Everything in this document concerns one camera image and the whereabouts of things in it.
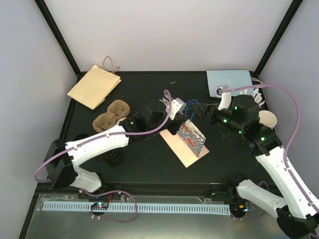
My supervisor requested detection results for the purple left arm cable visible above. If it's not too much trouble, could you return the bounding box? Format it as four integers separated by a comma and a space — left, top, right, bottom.
33, 90, 174, 183

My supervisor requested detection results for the small electronics board right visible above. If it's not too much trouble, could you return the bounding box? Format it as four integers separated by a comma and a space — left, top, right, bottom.
230, 204, 256, 215

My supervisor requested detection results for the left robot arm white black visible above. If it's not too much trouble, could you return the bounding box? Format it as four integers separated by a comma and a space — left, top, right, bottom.
45, 98, 187, 199

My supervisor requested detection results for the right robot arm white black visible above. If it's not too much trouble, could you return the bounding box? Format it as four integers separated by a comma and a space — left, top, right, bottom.
189, 95, 319, 239

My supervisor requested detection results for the small electronics board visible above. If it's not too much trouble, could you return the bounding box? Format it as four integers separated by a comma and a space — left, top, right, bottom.
230, 204, 256, 215
90, 202, 109, 212

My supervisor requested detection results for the light blue paper bag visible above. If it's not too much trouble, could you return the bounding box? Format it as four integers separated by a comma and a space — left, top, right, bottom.
206, 70, 256, 98

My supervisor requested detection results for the small electronics board left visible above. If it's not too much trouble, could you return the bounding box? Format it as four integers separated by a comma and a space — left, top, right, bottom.
90, 202, 109, 212

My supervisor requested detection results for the blue checkered paper bag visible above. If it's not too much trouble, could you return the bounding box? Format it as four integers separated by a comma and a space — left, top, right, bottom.
159, 99, 209, 168

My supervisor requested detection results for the brown kraft paper bag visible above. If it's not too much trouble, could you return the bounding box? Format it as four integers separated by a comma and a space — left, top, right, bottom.
67, 65, 121, 110

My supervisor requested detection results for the left black frame post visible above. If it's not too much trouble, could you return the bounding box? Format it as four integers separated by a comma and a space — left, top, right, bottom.
34, 0, 82, 77

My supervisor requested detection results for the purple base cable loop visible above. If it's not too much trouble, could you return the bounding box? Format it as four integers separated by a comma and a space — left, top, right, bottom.
90, 190, 138, 223

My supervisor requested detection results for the stack of paper cups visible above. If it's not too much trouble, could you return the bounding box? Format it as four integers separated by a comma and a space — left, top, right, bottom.
259, 110, 277, 129

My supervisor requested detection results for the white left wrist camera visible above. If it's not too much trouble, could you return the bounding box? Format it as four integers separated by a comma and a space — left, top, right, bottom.
161, 98, 186, 120

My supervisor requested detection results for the brown cardboard cup carrier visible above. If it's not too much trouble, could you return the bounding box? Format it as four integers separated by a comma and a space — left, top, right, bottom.
93, 100, 130, 133

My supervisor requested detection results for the light blue slotted cable duct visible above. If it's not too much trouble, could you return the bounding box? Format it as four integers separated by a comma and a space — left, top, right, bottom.
42, 201, 231, 216

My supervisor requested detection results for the stack of black lids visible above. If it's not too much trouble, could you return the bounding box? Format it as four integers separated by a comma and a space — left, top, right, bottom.
102, 149, 123, 167

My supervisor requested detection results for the right black frame post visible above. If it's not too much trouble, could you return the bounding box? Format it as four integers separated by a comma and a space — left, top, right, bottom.
254, 0, 303, 77

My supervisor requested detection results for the black frame post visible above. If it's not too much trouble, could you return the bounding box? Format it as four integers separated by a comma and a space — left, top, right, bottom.
254, 0, 303, 77
34, 0, 82, 77

